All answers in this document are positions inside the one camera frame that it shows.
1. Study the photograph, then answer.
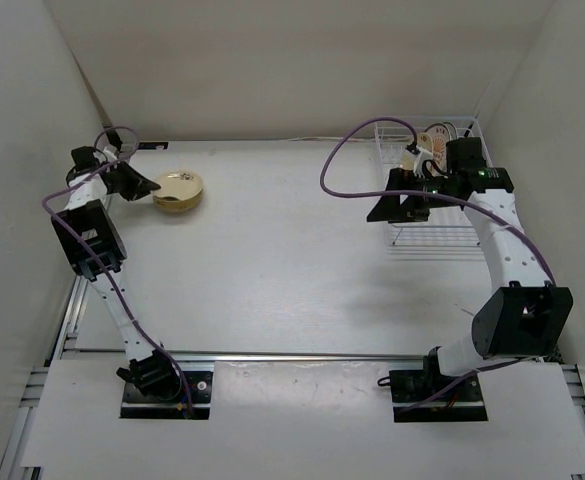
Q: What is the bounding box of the cream plate with orange pattern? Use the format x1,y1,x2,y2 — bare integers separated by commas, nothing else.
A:
418,122,457,170

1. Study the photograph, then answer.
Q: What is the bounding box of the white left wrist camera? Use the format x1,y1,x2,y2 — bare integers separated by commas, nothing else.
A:
102,145,120,161

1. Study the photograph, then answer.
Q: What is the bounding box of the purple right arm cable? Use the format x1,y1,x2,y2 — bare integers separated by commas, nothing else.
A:
320,116,556,412

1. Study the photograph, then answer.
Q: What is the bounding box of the white wire dish rack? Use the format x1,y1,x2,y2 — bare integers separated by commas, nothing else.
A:
374,117,483,254

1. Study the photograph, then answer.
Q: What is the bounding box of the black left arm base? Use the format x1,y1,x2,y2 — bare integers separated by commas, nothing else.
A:
119,370,213,420

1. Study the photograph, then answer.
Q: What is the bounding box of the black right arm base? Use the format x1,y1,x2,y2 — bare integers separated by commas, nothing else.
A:
377,370,488,423

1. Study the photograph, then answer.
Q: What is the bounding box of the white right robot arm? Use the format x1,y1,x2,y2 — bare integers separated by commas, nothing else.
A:
367,137,573,400

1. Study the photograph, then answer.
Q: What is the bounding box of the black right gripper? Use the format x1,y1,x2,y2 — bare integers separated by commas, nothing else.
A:
366,168,458,223

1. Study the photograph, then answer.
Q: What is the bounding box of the cream plate with dark print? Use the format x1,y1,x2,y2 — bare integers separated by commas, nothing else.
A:
152,170,204,199

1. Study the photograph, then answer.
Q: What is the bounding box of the black label sticker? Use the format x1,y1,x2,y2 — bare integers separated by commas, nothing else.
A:
138,141,169,151

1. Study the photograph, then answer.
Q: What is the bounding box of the aluminium frame rail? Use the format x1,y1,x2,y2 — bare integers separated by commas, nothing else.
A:
54,350,423,364

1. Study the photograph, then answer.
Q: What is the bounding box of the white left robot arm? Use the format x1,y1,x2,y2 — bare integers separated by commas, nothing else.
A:
42,146,183,401

